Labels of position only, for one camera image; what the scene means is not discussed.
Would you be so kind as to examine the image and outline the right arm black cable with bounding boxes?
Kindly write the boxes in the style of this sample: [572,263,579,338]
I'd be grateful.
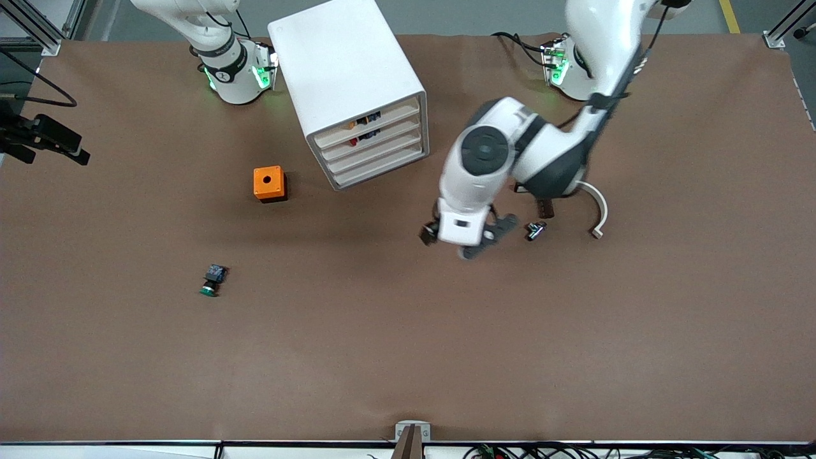
[0,50,78,107]

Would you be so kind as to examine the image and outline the orange box with hole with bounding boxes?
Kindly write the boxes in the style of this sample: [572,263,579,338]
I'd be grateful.
[253,166,288,203]

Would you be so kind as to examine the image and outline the white plastic drawer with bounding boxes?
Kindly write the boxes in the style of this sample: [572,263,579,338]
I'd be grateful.
[324,133,425,177]
[317,120,423,164]
[311,99,423,152]
[330,145,427,189]

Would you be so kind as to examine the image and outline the green push button switch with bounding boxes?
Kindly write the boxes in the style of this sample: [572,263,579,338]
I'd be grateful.
[200,264,228,298]

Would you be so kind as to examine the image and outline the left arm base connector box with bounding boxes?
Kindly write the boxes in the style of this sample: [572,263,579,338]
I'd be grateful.
[541,38,569,85]

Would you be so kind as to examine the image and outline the white curved plastic bracket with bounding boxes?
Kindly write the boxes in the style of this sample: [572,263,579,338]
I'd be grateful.
[574,180,609,240]

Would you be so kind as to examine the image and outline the aluminium frame profile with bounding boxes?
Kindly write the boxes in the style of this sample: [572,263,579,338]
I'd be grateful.
[763,0,816,50]
[0,0,87,57]

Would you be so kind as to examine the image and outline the black base cable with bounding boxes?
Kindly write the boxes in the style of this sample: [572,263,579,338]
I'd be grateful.
[491,31,550,68]

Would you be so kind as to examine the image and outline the grey metal bracket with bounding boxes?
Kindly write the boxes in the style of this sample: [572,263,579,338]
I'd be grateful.
[395,421,432,442]

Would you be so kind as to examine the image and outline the tangled cable bundle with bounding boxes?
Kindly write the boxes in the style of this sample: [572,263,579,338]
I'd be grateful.
[462,443,816,459]

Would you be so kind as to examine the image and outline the white drawer cabinet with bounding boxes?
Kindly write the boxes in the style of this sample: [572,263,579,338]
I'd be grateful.
[268,0,429,192]

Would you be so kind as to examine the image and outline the yellow push button switch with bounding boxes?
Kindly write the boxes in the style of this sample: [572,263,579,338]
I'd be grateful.
[347,112,383,133]

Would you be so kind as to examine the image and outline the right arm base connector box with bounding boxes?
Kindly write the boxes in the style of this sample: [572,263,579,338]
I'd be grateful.
[254,40,280,90]

